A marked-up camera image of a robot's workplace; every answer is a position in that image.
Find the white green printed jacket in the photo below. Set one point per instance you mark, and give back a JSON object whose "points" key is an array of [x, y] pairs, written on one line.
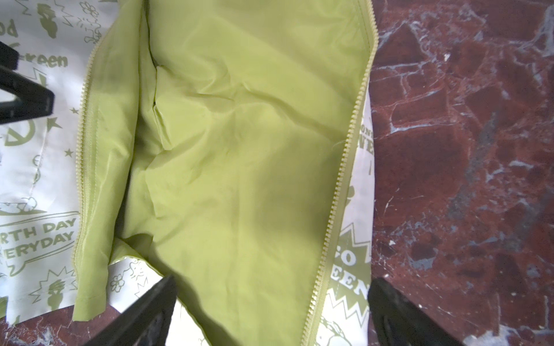
{"points": [[227, 144]]}

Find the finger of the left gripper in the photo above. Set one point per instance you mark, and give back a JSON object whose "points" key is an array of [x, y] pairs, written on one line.
{"points": [[31, 100]]}

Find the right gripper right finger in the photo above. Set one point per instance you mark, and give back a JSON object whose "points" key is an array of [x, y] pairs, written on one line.
{"points": [[398, 321]]}

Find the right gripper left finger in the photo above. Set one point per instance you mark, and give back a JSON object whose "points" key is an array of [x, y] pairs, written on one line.
{"points": [[145, 322]]}

